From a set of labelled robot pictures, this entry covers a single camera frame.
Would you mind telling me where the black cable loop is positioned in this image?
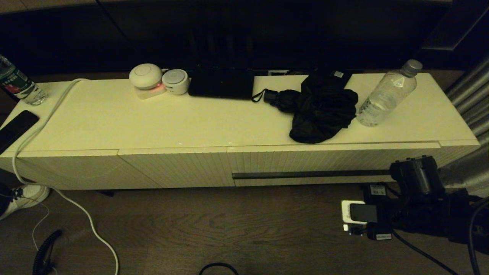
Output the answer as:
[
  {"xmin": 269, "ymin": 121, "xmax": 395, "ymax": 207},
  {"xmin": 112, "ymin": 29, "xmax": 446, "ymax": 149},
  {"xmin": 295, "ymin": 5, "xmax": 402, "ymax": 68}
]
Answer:
[{"xmin": 199, "ymin": 263, "xmax": 239, "ymax": 275}]

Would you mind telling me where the large black box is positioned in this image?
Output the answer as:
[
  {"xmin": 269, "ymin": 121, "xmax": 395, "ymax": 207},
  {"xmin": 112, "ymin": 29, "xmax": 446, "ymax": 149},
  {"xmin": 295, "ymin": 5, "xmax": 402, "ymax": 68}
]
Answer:
[{"xmin": 188, "ymin": 67, "xmax": 256, "ymax": 100}]

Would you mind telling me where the white drawer with black handle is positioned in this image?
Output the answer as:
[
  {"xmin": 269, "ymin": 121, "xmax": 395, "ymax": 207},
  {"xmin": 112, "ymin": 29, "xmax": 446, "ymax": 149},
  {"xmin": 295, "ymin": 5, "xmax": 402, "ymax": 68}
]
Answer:
[{"xmin": 227, "ymin": 142, "xmax": 440, "ymax": 188}]

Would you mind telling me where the black smartphone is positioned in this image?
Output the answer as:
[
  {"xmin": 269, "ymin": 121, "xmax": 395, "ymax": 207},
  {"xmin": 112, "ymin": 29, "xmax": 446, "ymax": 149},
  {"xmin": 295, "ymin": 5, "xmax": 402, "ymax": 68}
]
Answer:
[{"xmin": 0, "ymin": 110, "xmax": 40, "ymax": 155}]

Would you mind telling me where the white low cabinet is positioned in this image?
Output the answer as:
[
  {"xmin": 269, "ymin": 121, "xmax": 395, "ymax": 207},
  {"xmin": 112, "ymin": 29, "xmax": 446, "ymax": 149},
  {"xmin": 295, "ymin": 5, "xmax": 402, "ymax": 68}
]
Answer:
[{"xmin": 0, "ymin": 73, "xmax": 481, "ymax": 197}]

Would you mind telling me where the thin white cable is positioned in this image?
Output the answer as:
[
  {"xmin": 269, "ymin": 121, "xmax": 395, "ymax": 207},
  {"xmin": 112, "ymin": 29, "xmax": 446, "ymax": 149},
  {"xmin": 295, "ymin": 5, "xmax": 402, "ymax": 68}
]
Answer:
[{"xmin": 32, "ymin": 199, "xmax": 58, "ymax": 275}]

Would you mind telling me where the thick white cable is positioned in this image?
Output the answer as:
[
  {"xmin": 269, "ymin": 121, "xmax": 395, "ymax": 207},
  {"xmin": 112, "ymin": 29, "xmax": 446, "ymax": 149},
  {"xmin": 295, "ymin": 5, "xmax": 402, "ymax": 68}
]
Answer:
[{"xmin": 12, "ymin": 78, "xmax": 120, "ymax": 275}]

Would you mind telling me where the white sneaker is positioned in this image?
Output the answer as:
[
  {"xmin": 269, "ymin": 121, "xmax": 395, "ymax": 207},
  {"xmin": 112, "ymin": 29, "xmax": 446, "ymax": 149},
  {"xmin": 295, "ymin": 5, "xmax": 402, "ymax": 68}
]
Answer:
[{"xmin": 0, "ymin": 184, "xmax": 50, "ymax": 221}]

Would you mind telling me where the black coiled cable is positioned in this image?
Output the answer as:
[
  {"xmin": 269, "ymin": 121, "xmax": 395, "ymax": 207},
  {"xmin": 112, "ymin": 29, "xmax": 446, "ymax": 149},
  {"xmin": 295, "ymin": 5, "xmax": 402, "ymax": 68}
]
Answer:
[{"xmin": 32, "ymin": 230, "xmax": 62, "ymax": 275}]

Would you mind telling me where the small black set-top box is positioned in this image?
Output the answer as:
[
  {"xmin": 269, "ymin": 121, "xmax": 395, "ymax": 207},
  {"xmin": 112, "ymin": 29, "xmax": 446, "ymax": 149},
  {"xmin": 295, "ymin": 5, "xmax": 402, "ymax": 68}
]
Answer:
[{"xmin": 325, "ymin": 70, "xmax": 353, "ymax": 90}]

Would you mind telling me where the small white round speaker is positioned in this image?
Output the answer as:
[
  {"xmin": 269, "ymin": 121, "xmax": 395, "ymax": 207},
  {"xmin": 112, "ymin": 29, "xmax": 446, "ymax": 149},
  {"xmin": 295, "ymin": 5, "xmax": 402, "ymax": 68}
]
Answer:
[{"xmin": 162, "ymin": 69, "xmax": 190, "ymax": 95}]

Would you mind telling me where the water bottle with green label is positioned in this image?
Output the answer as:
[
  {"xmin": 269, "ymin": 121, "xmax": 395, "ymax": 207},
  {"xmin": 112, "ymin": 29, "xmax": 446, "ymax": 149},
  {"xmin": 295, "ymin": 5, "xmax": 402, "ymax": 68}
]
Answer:
[{"xmin": 0, "ymin": 54, "xmax": 48, "ymax": 107}]

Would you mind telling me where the white flat charging base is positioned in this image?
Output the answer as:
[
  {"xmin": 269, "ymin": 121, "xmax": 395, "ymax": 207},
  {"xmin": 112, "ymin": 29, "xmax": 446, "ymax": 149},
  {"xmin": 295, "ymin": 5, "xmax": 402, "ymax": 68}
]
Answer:
[{"xmin": 136, "ymin": 83, "xmax": 167, "ymax": 100}]

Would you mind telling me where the clear water bottle grey cap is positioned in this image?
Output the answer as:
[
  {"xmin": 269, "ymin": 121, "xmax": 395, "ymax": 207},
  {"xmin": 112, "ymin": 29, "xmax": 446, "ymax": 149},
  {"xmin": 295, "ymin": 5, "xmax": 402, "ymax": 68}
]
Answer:
[{"xmin": 355, "ymin": 59, "xmax": 423, "ymax": 127}]

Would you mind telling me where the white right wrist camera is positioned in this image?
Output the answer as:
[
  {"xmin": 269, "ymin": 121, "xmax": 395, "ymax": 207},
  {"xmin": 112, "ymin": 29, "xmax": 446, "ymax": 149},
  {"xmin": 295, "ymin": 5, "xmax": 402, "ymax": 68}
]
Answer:
[{"xmin": 341, "ymin": 200, "xmax": 379, "ymax": 226}]

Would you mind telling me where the white dome shaped device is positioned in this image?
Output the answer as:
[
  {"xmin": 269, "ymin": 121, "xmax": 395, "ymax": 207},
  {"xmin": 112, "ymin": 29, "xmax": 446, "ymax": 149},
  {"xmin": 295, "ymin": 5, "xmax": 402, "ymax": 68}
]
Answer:
[{"xmin": 129, "ymin": 63, "xmax": 164, "ymax": 91}]

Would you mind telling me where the black umbrella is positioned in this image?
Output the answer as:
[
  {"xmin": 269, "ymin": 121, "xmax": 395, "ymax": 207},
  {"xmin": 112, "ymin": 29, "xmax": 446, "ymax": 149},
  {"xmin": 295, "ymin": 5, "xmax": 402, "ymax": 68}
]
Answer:
[{"xmin": 251, "ymin": 74, "xmax": 359, "ymax": 144}]

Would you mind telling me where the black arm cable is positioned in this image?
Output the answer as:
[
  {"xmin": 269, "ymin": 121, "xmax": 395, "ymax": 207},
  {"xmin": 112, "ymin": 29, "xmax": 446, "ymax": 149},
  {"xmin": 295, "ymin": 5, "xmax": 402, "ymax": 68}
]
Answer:
[
  {"xmin": 392, "ymin": 229, "xmax": 459, "ymax": 275},
  {"xmin": 468, "ymin": 199, "xmax": 489, "ymax": 275}
]

